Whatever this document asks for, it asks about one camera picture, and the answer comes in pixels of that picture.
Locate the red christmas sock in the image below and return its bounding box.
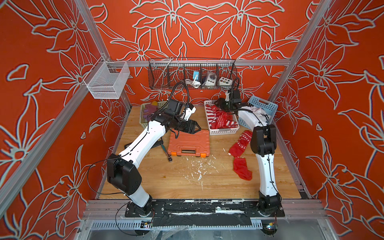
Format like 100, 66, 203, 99
205, 105, 239, 130

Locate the purple ribbed sock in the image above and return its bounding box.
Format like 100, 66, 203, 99
142, 101, 158, 121

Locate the white black striped crew sock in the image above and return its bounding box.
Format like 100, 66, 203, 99
251, 107, 271, 122

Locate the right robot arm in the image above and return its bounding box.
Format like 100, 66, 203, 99
215, 89, 282, 217

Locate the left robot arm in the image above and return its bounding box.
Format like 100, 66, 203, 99
107, 100, 201, 217

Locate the green plastic basket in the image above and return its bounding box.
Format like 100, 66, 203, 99
140, 101, 167, 128

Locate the white plastic basket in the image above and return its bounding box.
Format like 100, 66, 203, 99
204, 100, 240, 136

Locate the blue plastic basket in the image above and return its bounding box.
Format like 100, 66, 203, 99
248, 96, 278, 124

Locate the white button box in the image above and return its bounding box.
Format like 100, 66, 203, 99
219, 77, 233, 87

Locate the orange plastic tool case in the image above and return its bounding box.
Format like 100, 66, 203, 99
168, 130, 211, 158

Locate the white socket cube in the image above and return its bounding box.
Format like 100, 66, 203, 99
203, 72, 217, 87

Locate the white power adapter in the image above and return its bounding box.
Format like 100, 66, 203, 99
185, 71, 201, 89

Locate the ratchet wrench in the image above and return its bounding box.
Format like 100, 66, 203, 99
161, 144, 173, 163

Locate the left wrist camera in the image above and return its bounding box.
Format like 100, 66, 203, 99
183, 104, 196, 121

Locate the black wire wall basket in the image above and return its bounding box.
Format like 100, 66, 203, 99
148, 57, 238, 90

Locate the white wire wall basket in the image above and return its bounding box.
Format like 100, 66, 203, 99
83, 62, 131, 100

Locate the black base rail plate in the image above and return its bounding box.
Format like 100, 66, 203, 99
125, 199, 285, 228

